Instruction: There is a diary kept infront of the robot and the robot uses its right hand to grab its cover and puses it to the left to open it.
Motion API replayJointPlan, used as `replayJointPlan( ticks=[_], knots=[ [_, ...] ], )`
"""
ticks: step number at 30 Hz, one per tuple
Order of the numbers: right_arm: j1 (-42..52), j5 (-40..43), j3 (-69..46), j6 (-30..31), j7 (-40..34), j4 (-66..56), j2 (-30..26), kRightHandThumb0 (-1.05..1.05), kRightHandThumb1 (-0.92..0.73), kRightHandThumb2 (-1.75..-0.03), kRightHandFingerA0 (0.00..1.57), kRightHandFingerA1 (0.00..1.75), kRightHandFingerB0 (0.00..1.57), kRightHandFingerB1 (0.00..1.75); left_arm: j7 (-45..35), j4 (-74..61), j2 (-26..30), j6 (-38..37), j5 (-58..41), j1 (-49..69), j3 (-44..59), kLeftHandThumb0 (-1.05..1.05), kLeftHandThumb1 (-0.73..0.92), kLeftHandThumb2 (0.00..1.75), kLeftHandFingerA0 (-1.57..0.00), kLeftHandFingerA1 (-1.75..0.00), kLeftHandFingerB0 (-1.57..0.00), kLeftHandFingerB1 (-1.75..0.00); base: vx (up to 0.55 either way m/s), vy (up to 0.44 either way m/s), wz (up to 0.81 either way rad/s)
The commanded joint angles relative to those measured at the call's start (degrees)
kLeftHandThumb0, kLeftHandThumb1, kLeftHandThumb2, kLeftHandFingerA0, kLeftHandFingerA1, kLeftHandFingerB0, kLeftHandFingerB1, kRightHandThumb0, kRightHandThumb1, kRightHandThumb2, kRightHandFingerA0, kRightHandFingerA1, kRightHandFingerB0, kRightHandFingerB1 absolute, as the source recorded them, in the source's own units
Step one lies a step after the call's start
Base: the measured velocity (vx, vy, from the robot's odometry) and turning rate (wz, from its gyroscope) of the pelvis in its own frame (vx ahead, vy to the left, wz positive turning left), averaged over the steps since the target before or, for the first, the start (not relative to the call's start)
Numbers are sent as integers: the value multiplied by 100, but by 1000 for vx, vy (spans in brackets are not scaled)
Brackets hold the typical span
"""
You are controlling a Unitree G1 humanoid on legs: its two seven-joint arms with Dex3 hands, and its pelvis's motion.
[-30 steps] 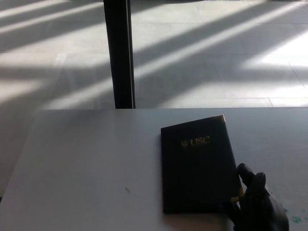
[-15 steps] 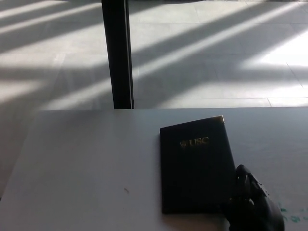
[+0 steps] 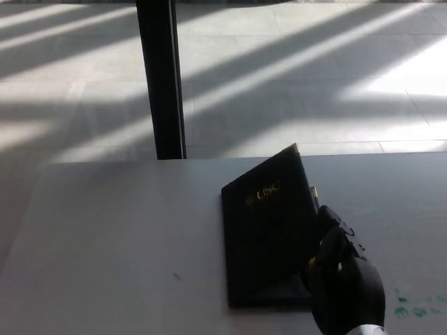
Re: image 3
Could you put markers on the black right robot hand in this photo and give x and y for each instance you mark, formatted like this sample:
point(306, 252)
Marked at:
point(349, 279)

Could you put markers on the black USC diary gold corners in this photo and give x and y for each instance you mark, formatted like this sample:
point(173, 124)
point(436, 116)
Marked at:
point(269, 240)

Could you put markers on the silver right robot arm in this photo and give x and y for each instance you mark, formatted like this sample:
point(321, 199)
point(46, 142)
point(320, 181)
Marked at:
point(365, 331)

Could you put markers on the black window frame post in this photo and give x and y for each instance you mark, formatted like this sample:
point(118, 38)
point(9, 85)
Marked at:
point(160, 80)

